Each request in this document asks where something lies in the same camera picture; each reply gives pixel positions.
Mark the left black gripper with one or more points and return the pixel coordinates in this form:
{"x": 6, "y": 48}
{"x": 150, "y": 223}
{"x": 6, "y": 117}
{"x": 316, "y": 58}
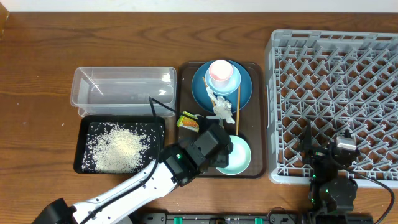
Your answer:
{"x": 226, "y": 153}

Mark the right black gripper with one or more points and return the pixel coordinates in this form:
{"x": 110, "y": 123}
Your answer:
{"x": 316, "y": 153}

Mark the mint green bowl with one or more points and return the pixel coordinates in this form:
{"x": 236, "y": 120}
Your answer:
{"x": 239, "y": 158}

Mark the green yellow snack wrapper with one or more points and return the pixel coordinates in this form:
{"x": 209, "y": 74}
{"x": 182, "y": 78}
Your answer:
{"x": 188, "y": 121}

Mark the white tissue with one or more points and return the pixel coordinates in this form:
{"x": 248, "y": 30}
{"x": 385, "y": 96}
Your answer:
{"x": 222, "y": 107}

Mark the white rice pile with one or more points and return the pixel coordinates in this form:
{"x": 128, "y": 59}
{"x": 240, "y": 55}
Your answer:
{"x": 118, "y": 148}

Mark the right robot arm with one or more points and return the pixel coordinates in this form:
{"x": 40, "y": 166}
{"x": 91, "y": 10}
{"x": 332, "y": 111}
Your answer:
{"x": 332, "y": 196}

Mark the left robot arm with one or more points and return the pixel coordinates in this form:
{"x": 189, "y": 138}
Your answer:
{"x": 175, "y": 166}

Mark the grey plastic dishwasher rack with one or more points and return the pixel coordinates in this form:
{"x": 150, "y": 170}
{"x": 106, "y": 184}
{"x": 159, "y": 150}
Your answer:
{"x": 335, "y": 81}

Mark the black rectangular waste tray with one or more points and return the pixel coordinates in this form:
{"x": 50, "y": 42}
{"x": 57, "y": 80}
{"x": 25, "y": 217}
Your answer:
{"x": 159, "y": 124}

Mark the clear plastic waste bin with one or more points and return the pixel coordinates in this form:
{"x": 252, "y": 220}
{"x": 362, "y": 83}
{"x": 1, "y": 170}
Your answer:
{"x": 122, "y": 90}

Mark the brown plastic serving tray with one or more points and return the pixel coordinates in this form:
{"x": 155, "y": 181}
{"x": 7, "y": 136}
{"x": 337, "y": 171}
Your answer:
{"x": 252, "y": 118}

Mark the dark blue plate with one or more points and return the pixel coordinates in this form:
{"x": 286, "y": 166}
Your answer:
{"x": 203, "y": 100}

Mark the light blue bowl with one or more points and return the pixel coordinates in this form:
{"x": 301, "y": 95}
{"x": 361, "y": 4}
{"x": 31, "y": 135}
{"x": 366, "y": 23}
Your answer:
{"x": 231, "y": 86}

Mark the pink paper cup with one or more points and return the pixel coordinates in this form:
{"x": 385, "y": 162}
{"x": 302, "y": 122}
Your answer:
{"x": 220, "y": 73}

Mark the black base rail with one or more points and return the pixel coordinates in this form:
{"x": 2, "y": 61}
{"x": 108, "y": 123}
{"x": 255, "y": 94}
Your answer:
{"x": 272, "y": 218}

